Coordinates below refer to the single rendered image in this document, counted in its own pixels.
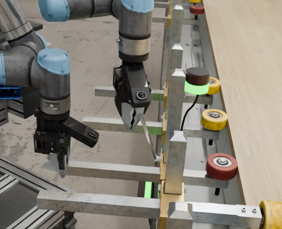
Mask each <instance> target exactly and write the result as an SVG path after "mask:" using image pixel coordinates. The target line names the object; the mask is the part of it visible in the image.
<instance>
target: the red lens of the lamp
mask: <svg viewBox="0 0 282 229"><path fill-rule="evenodd" d="M187 70H188V69H187ZM187 70H186V82H188V83H190V84H193V85H206V84H208V83H209V82H210V75H211V73H210V71H209V75H207V76H194V75H191V74H189V73H188V72H187Z"/></svg>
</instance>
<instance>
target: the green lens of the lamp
mask: <svg viewBox="0 0 282 229"><path fill-rule="evenodd" d="M208 88H209V83H208V84H207V85H204V86H194V85H191V84H189V83H187V82H186V81H185V91H186V92H188V93H191V94H195V95H202V94H205V93H207V92H208Z"/></svg>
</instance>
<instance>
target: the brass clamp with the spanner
mask: <svg viewBox="0 0 282 229"><path fill-rule="evenodd" d="M165 175H166V163H164V153H163V154H161V164H160V181H159V184H161V181H162V180H163V179H164V178H165Z"/></svg>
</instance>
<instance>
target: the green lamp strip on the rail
mask: <svg viewBox="0 0 282 229"><path fill-rule="evenodd" d="M145 198H151V182H146V187H145Z"/></svg>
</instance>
